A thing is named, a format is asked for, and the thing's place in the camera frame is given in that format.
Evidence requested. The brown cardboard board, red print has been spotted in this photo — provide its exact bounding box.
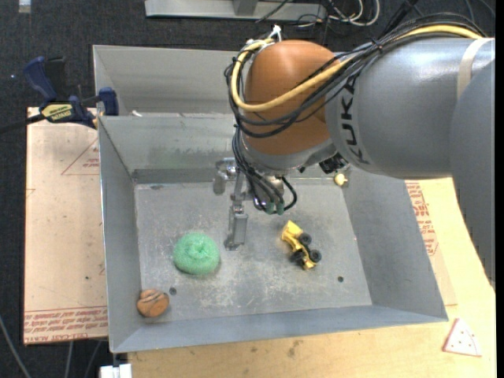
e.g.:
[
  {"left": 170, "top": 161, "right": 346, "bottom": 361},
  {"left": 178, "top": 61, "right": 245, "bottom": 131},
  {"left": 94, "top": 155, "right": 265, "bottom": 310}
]
[{"left": 23, "top": 106, "right": 458, "bottom": 346}]

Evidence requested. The green mesh scrubber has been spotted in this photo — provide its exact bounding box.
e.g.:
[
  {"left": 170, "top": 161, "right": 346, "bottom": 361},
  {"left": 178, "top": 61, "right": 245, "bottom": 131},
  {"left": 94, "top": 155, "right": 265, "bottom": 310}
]
[{"left": 172, "top": 231, "right": 221, "bottom": 276}]

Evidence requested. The white triangular sanding sheet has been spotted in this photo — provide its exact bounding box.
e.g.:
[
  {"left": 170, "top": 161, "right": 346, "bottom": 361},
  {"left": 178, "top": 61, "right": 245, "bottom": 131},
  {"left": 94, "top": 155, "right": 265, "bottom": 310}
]
[{"left": 441, "top": 317, "right": 484, "bottom": 358}]

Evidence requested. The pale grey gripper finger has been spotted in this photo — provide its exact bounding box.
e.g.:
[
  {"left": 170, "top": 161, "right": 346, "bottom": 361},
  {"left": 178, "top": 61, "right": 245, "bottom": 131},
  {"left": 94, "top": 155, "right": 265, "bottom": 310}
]
[
  {"left": 235, "top": 211, "right": 250, "bottom": 249},
  {"left": 223, "top": 210, "right": 238, "bottom": 252}
]

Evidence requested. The yellow toy truck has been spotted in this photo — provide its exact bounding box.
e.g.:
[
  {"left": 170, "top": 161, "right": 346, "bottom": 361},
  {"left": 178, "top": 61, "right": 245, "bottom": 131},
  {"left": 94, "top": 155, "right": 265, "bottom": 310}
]
[{"left": 280, "top": 220, "right": 323, "bottom": 271}]

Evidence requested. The grey metal bin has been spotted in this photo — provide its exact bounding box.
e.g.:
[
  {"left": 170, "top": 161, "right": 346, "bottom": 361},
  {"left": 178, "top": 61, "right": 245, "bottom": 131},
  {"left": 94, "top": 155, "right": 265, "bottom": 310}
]
[{"left": 93, "top": 44, "right": 449, "bottom": 354}]

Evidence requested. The brown toy bread roll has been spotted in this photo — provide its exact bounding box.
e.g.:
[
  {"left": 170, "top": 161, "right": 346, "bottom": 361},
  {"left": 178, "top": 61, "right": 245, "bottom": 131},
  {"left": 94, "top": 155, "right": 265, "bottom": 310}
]
[{"left": 135, "top": 288, "right": 171, "bottom": 319}]

